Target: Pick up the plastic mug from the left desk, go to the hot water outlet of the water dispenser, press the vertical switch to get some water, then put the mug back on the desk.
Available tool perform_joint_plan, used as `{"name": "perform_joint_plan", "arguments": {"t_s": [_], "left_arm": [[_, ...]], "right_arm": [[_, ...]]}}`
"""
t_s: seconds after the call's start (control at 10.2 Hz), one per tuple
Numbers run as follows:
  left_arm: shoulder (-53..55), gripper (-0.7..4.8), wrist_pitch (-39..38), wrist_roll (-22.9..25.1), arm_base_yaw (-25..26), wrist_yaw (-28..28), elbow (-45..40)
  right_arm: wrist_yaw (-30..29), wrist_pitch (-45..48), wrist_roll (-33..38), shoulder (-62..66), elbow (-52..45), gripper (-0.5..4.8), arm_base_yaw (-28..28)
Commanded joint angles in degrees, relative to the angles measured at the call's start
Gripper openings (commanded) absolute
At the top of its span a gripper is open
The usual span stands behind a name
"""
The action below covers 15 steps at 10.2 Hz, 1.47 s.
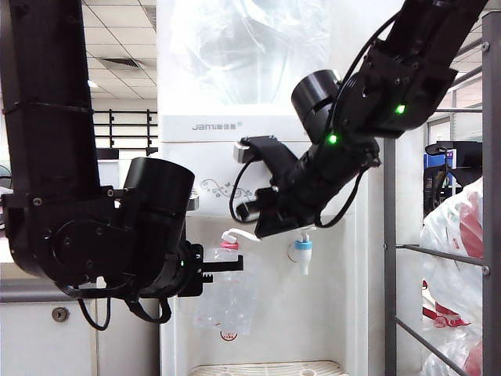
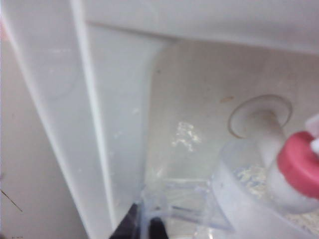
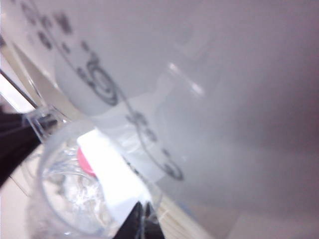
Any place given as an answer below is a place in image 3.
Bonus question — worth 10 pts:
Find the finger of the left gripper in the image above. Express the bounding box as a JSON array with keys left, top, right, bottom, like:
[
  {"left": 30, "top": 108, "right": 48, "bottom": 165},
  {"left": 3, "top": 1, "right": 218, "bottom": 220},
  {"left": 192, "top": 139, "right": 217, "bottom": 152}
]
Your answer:
[{"left": 0, "top": 106, "right": 42, "bottom": 188}]

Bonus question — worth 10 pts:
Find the clear plastic mug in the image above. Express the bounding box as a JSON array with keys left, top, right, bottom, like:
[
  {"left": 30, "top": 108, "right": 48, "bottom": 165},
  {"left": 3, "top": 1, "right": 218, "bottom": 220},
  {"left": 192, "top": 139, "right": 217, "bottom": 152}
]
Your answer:
[{"left": 23, "top": 104, "right": 164, "bottom": 239}]

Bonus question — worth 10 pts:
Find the white water dispenser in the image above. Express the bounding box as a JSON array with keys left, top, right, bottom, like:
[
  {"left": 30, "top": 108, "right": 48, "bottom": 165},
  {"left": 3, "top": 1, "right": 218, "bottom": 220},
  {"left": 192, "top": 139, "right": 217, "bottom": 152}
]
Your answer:
[{"left": 0, "top": 0, "right": 319, "bottom": 239}]

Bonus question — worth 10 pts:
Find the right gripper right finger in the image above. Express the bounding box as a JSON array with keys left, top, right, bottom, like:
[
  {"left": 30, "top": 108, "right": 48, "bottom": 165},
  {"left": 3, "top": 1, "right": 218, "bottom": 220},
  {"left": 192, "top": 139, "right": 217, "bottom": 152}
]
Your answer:
[{"left": 144, "top": 201, "right": 165, "bottom": 239}]

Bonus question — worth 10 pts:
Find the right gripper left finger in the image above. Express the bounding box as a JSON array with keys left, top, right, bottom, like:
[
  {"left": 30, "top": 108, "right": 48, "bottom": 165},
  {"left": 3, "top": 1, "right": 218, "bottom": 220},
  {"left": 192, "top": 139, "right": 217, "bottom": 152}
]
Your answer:
[{"left": 117, "top": 201, "right": 145, "bottom": 239}]

